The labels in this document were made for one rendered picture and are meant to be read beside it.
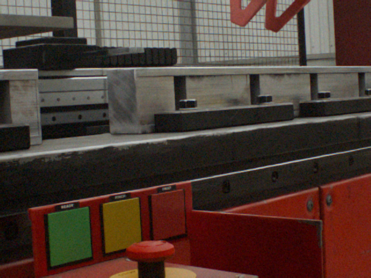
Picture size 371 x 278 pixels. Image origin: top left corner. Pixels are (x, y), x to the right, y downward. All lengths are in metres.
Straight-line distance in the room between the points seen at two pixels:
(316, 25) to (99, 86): 6.87
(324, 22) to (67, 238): 7.57
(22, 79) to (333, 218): 0.60
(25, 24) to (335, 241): 0.81
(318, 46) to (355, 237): 6.85
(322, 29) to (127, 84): 7.14
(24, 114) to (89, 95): 0.43
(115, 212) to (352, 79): 1.00
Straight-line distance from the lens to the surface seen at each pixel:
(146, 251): 0.60
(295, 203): 1.20
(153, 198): 0.73
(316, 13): 8.20
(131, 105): 1.09
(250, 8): 0.70
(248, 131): 1.09
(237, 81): 1.28
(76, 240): 0.67
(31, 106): 0.96
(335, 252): 1.32
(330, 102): 1.42
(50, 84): 1.31
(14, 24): 0.63
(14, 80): 0.94
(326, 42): 8.15
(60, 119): 1.33
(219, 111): 1.14
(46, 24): 0.65
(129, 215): 0.71
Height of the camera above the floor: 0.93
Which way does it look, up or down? 3 degrees down
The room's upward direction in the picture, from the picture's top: 3 degrees counter-clockwise
